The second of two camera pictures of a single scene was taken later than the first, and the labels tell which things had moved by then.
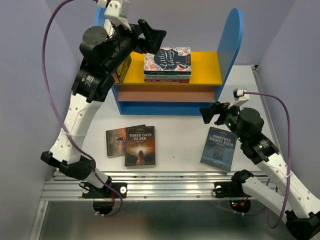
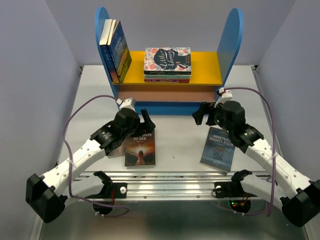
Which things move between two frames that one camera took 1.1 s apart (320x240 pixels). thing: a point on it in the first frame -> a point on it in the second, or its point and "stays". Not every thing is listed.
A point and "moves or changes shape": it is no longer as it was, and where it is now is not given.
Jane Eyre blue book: [101, 13] moves or changes shape
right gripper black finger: [207, 113] -> [198, 115]
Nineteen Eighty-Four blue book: [218, 151] stays
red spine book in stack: [174, 81] stays
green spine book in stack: [167, 76] stays
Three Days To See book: [140, 148] stays
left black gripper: [153, 37] -> [149, 125]
